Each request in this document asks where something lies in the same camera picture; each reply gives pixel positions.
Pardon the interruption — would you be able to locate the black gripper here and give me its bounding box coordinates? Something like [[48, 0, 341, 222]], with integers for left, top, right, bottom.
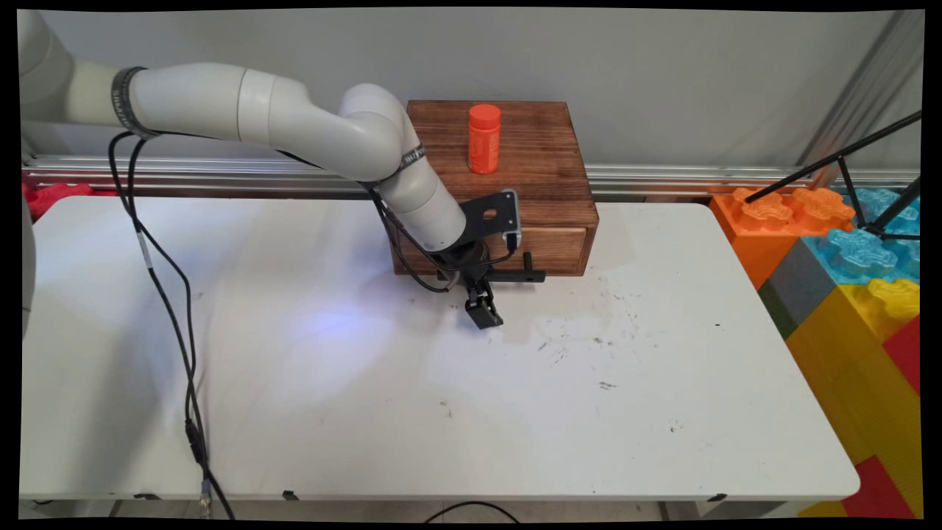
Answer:
[[430, 241, 506, 331]]

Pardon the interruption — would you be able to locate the dark wooden drawer cabinet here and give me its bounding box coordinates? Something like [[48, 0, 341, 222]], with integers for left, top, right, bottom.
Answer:
[[388, 100, 601, 278]]

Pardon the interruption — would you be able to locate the orange plastic bottle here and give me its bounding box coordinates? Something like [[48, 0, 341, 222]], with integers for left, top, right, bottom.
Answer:
[[468, 104, 503, 176]]

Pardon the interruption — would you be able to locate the orange giant toy brick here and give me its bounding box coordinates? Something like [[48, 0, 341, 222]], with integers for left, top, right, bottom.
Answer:
[[709, 187, 859, 292]]

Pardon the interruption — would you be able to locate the grey giant toy brick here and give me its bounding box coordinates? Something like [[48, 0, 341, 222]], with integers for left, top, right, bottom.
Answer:
[[757, 239, 837, 341]]

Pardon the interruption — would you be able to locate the yellow giant toy brick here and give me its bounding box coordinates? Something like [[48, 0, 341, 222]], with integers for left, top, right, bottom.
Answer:
[[783, 280, 922, 517]]

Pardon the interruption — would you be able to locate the blue giant toy brick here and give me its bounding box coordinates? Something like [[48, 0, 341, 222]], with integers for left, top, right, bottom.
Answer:
[[801, 188, 922, 288]]

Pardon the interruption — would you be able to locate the black tripod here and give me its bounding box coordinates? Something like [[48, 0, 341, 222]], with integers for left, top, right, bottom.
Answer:
[[743, 110, 923, 244]]

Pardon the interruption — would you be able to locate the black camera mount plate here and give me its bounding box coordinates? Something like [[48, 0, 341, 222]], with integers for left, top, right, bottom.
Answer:
[[455, 190, 516, 247]]

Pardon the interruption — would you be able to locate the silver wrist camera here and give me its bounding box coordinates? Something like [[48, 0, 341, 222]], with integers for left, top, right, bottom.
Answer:
[[503, 188, 524, 252]]

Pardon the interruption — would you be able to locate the black printed velcro strap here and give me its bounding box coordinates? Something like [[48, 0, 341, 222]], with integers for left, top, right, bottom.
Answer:
[[396, 143, 428, 176], [110, 66, 161, 141]]

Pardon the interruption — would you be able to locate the black looped floor cable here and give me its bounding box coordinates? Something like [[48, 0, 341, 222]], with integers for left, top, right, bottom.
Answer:
[[422, 501, 520, 524]]

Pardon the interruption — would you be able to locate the aluminium frame rail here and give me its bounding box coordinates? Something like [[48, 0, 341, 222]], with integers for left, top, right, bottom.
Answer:
[[22, 153, 922, 201]]

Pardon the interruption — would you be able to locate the black cable with inline connector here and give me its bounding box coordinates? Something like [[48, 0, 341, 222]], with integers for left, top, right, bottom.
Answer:
[[107, 132, 237, 520]]

